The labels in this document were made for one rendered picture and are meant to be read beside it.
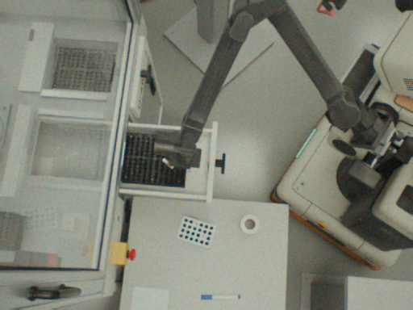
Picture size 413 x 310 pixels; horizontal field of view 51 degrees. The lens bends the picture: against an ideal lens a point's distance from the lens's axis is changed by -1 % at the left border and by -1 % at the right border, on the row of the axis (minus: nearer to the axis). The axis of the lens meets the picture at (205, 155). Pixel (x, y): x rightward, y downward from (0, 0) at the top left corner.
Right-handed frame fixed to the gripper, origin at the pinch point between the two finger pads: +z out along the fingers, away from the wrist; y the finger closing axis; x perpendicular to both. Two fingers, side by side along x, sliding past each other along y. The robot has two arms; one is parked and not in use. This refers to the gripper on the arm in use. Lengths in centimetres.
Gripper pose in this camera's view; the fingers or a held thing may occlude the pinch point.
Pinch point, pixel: (183, 162)
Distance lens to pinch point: 148.4
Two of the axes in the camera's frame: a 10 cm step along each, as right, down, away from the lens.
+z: -1.1, 2.4, 9.6
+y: -9.9, -1.4, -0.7
